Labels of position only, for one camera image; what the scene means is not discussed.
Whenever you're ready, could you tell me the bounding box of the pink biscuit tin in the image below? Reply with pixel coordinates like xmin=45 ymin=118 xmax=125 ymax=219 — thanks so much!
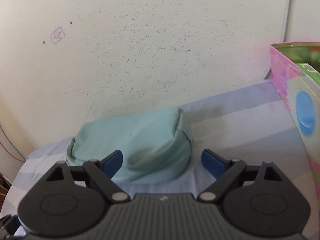
xmin=269 ymin=42 xmax=320 ymax=201

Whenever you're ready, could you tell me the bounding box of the red wall wire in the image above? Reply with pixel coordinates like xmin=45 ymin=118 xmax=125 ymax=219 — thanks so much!
xmin=0 ymin=123 xmax=27 ymax=163

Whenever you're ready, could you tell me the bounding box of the teal zip pouch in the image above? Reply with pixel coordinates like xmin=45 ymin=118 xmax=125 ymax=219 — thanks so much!
xmin=66 ymin=107 xmax=193 ymax=184

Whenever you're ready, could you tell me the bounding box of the pink wall sticker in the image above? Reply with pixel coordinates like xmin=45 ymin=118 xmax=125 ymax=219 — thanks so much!
xmin=50 ymin=27 xmax=66 ymax=45

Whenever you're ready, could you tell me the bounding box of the striped blue bedsheet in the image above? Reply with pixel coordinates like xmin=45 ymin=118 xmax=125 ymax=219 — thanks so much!
xmin=1 ymin=82 xmax=319 ymax=239

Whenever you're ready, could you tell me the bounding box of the green medicine box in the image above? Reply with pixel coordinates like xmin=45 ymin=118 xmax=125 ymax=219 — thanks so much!
xmin=297 ymin=63 xmax=319 ymax=74

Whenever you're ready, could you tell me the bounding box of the grey power cable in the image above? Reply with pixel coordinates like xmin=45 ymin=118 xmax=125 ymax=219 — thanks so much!
xmin=261 ymin=0 xmax=295 ymax=80

